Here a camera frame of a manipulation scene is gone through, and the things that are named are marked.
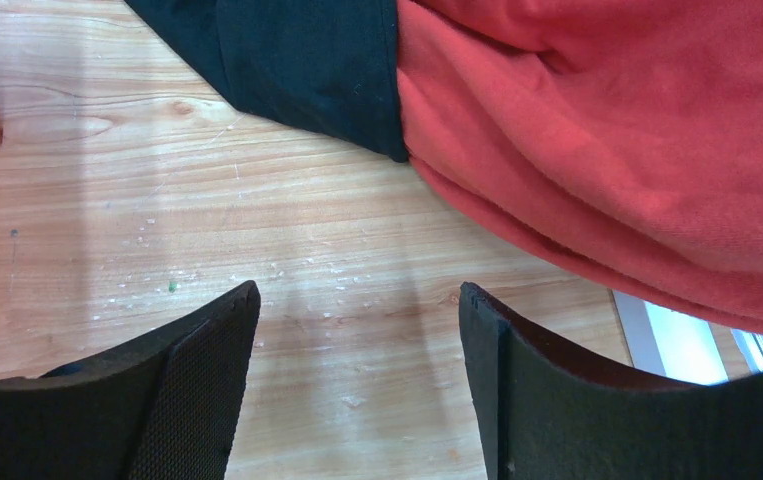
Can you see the black t-shirt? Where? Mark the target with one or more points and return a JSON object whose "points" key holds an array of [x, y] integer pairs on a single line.
{"points": [[324, 66]]}

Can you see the red sweater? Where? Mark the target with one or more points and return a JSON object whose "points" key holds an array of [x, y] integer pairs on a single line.
{"points": [[619, 140]]}

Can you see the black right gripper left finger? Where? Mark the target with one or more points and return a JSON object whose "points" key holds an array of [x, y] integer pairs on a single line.
{"points": [[164, 405]]}

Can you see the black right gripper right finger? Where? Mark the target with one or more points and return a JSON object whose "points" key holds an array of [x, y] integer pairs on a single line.
{"points": [[548, 408]]}

